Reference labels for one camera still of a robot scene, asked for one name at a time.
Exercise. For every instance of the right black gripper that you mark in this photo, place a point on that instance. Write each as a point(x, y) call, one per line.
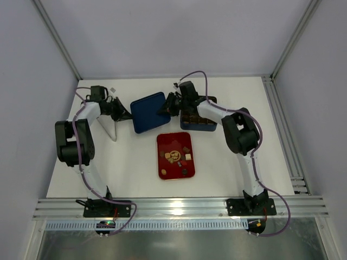
point(172, 103)

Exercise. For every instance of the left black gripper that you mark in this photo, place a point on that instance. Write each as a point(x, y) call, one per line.
point(116, 109)

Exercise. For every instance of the metal serving tongs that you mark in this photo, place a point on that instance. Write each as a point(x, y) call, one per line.
point(109, 125)

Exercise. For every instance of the blue tin lid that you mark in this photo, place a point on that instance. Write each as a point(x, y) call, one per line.
point(144, 113)

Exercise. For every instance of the blue chocolate tin box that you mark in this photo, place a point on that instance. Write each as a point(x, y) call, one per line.
point(194, 122)

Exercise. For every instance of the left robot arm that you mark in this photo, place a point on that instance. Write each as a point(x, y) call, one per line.
point(75, 147)

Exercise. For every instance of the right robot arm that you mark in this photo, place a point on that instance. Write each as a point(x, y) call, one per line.
point(241, 134)

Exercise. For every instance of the milk brown rectangular chocolate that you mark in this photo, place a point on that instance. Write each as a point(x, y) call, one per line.
point(186, 149)

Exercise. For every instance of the red lacquer tray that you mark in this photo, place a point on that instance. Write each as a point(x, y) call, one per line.
point(170, 145)

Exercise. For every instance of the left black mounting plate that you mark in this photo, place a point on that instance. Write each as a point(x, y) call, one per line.
point(94, 208)

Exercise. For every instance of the black mounting plate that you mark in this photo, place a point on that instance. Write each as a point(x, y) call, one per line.
point(94, 208)
point(239, 207)

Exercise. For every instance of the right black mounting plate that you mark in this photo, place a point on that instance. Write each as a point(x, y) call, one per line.
point(239, 207)

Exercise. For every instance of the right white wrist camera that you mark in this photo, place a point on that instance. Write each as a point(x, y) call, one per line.
point(176, 85)

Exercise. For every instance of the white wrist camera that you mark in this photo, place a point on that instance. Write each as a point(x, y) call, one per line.
point(176, 85)
point(112, 91)

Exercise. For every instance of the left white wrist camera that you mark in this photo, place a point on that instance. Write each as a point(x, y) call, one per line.
point(112, 91)

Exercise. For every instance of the slotted cable duct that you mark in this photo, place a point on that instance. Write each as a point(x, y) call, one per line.
point(147, 225)

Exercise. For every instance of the aluminium front rail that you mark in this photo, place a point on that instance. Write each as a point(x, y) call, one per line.
point(64, 208)

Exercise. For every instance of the left aluminium corner post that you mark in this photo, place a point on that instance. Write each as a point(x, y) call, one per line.
point(44, 16)

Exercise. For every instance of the aluminium corner post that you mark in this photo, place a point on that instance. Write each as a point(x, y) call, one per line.
point(44, 16)
point(295, 37)

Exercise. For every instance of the right aluminium side rail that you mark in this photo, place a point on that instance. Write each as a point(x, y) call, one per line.
point(290, 152)

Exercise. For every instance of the right aluminium corner post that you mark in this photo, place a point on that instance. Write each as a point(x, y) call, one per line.
point(295, 37)

